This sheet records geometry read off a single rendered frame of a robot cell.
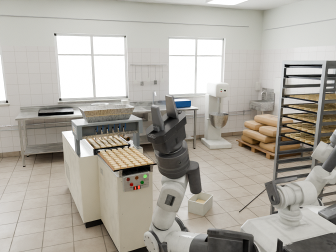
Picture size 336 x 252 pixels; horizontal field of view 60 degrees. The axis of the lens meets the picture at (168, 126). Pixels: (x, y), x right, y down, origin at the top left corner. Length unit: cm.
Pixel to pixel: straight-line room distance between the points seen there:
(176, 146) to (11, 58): 562
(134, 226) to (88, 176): 79
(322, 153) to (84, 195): 264
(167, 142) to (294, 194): 38
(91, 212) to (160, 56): 400
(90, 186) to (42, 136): 318
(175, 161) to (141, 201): 205
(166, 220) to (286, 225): 34
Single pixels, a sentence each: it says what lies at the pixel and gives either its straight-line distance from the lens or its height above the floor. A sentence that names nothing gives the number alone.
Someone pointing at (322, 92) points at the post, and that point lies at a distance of 254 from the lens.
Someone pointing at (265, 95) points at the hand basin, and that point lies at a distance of 743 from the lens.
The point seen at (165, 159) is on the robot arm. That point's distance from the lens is 73.
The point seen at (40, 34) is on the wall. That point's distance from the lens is 618.
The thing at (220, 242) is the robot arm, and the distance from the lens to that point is 78.
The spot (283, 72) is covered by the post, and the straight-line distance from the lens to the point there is 286.
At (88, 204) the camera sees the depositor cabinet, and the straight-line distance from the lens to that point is 339.
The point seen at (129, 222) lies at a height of 38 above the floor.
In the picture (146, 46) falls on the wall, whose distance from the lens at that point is 638.
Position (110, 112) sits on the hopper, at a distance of 319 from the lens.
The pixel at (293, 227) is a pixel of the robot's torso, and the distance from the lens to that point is 91.
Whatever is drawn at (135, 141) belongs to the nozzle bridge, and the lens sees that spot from 345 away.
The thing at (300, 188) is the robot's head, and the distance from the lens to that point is 88.
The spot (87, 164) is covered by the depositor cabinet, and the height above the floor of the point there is 75.
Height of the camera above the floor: 181
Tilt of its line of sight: 12 degrees down
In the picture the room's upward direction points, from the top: straight up
